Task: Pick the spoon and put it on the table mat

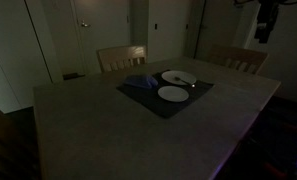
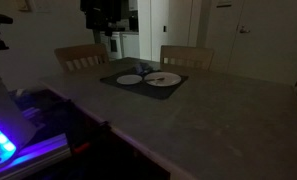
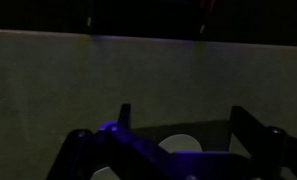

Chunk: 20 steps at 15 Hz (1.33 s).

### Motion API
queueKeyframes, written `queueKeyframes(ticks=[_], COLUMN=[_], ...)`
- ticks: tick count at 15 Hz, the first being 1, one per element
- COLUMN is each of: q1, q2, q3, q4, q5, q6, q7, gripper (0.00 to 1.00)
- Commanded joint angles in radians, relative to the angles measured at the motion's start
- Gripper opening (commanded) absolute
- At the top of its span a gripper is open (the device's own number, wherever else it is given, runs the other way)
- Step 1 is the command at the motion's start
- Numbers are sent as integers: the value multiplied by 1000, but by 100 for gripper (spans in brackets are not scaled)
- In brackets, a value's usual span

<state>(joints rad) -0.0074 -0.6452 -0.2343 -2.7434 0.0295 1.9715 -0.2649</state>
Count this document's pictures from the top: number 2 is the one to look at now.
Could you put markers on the dark table mat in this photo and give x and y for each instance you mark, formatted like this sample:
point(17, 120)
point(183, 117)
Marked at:
point(154, 90)

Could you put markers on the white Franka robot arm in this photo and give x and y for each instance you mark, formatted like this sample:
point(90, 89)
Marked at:
point(4, 110)

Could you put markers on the wooden slat-back chair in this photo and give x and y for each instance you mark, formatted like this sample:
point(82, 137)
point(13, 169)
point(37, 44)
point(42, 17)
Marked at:
point(188, 55)
point(81, 56)

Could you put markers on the light wall frame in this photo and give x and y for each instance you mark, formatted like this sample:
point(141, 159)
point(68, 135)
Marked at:
point(38, 5)

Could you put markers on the small white plate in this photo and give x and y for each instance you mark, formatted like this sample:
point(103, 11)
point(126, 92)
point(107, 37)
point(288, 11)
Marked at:
point(129, 79)

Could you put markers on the large white plate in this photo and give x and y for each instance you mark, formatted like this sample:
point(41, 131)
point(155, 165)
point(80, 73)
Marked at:
point(168, 81)

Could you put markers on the metal spoon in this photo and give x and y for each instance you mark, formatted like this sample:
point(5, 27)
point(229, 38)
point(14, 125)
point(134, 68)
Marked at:
point(156, 79)

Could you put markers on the crumpled blue object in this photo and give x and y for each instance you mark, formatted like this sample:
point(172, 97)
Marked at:
point(143, 67)

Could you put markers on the dark wall switch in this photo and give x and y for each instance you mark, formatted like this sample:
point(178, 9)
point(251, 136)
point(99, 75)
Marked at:
point(165, 28)

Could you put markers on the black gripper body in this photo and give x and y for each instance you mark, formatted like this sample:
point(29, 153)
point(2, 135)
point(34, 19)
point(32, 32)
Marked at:
point(99, 15)

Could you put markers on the aluminium robot stand rail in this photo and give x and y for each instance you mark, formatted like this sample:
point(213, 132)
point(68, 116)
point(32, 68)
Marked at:
point(38, 153)

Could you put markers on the white kitchen cabinet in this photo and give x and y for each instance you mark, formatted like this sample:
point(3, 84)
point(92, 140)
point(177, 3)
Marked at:
point(130, 45)

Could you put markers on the wall sign plate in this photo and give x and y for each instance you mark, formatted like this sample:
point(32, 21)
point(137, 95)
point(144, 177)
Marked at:
point(224, 3)

